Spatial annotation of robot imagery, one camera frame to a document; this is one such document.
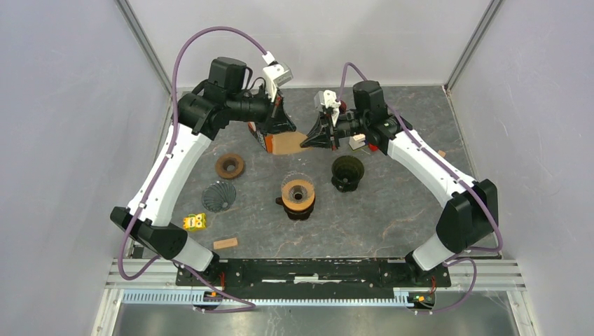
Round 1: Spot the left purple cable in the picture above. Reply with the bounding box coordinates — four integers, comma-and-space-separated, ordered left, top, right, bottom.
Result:
118, 26, 279, 314

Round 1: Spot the grey ribbed dripper cone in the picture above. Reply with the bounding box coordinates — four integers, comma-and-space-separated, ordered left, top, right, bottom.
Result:
202, 181, 237, 213

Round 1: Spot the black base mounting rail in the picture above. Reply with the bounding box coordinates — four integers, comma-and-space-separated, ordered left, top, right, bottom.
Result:
201, 258, 452, 300

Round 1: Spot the brown paper coffee filter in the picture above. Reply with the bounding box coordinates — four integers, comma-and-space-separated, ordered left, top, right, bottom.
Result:
272, 132, 307, 155

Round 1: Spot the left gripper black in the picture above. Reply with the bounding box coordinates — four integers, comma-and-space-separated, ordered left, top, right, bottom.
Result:
227, 83, 297, 137

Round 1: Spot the colourful toy block stack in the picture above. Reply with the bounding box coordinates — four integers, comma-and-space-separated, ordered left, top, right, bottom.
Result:
348, 134, 378, 152

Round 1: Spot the green glass dripper cup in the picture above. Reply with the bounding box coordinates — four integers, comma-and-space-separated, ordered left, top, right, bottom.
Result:
331, 155, 365, 193

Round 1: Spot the clear glass dripper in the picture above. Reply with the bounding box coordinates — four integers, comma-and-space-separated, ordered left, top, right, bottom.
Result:
281, 172, 315, 211

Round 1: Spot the light orange wooden ring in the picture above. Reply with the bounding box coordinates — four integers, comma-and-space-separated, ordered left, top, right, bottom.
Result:
281, 179, 316, 211

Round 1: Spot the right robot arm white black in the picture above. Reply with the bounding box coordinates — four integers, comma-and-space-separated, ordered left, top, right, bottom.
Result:
301, 80, 498, 286

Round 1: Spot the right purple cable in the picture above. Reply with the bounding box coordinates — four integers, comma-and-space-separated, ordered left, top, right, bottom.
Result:
338, 62, 504, 315

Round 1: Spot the purple cable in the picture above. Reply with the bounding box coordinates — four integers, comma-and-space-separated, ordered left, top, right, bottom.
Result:
118, 26, 279, 314
338, 62, 504, 315

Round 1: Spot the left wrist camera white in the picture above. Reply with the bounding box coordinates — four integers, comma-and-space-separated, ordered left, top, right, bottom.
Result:
263, 63, 293, 102

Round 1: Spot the orange coffee filter box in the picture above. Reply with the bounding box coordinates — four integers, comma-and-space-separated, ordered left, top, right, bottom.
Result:
247, 122, 274, 153

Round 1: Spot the flat wooden block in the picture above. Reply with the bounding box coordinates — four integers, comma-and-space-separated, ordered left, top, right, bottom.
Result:
213, 237, 239, 250

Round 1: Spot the brown glass dripper cup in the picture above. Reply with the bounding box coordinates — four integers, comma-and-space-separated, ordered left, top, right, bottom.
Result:
275, 197, 315, 221

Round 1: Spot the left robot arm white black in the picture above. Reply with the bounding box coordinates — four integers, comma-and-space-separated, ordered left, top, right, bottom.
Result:
110, 57, 296, 286

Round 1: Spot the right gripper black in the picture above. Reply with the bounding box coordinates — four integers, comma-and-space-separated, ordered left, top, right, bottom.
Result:
301, 111, 368, 151

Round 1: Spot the yellow green toy figure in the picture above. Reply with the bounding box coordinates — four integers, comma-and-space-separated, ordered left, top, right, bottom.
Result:
182, 213, 207, 232

